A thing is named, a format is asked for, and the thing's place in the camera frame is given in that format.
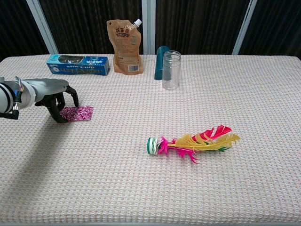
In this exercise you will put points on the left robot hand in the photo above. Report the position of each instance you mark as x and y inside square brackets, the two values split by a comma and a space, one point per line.
[51, 87]

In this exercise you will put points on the pink patterned packet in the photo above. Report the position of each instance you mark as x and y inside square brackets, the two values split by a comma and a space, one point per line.
[80, 114]

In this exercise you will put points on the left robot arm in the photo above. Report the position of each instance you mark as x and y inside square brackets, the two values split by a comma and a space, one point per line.
[7, 99]

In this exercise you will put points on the blue toothpaste box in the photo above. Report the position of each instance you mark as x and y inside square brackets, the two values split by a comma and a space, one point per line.
[77, 68]

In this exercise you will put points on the dark ribbed partition panel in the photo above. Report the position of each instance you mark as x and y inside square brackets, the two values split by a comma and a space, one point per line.
[277, 23]
[14, 23]
[82, 23]
[200, 23]

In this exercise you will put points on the brown spout pouch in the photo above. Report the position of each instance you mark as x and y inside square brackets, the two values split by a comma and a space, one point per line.
[127, 51]

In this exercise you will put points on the dark teal perforated tube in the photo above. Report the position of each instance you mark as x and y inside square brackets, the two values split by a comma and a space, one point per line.
[158, 63]

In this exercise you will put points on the clear plastic jar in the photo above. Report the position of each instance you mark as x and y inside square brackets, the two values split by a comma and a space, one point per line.
[171, 70]

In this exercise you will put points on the colourful feather shuttlecock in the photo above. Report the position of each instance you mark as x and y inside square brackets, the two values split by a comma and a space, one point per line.
[200, 143]

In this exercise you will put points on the beige woven tablecloth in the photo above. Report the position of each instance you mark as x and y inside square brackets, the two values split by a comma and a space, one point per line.
[211, 188]

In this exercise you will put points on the grey aluminium partition post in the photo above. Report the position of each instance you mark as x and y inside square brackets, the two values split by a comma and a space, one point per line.
[42, 26]
[148, 35]
[244, 26]

